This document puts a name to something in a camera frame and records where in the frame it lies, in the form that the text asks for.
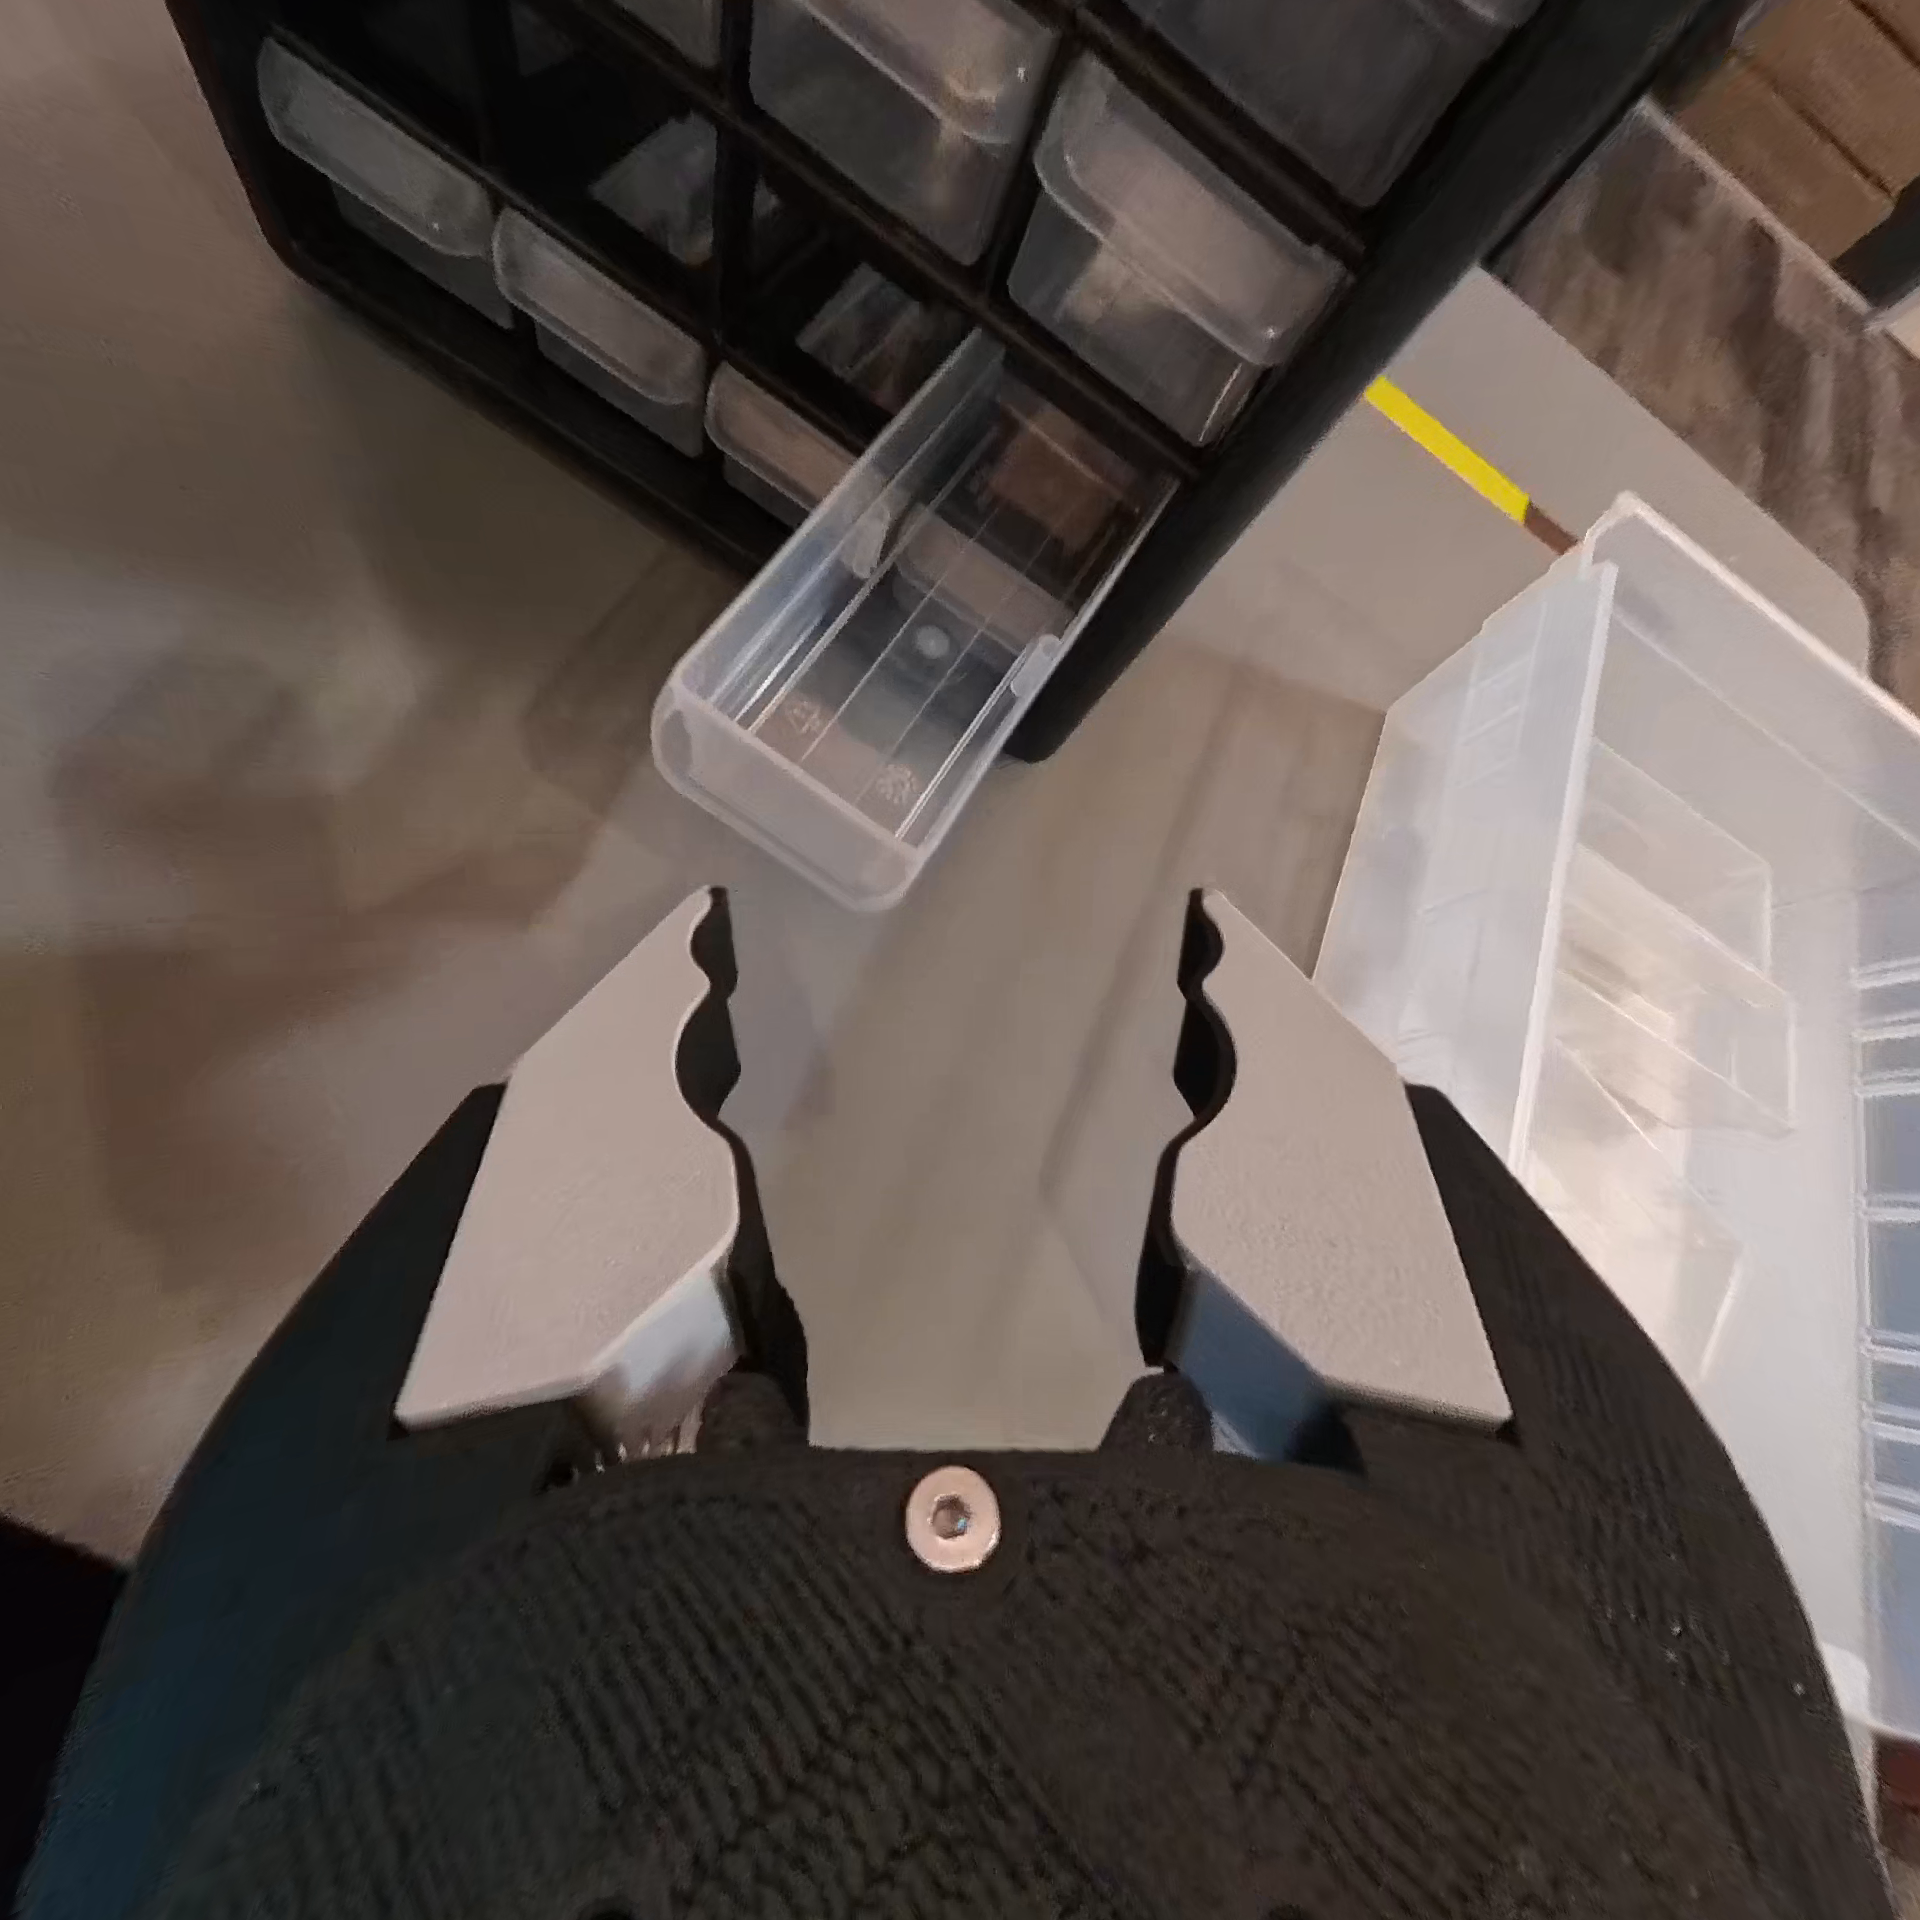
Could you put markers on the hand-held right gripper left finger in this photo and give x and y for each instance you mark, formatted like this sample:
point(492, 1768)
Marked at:
point(586, 1201)

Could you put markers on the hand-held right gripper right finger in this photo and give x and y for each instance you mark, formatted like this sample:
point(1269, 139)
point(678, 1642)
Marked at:
point(1335, 1215)

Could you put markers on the clear plastic storage bin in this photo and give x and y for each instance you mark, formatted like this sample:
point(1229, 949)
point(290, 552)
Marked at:
point(1441, 901)

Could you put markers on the black drawer cabinet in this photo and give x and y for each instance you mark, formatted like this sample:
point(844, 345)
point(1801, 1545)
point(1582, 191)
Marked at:
point(1277, 495)

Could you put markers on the yellow tape strip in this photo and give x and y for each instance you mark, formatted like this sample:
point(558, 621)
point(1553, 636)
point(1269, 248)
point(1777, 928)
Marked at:
point(1447, 441)

